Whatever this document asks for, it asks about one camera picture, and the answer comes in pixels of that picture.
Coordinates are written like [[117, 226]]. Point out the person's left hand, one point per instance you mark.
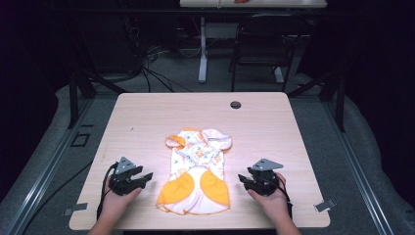
[[115, 202]]

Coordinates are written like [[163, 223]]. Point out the orange and white baby romper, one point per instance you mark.
[[195, 173]]

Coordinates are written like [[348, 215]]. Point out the grey metal floor rail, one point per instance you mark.
[[355, 169], [49, 169]]

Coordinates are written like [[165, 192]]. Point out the black metal stand frame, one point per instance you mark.
[[340, 101], [73, 98]]

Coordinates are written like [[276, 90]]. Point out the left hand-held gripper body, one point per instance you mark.
[[122, 182]]

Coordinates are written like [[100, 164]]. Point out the person's right hand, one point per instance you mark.
[[272, 202]]

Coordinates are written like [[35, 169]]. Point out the black chair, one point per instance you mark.
[[267, 36]]

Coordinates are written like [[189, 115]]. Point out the grey tape strip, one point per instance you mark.
[[76, 208], [325, 205]]

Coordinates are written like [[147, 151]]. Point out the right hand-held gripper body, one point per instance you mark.
[[264, 182]]

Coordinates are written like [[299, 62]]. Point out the white desk leg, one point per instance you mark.
[[203, 55]]

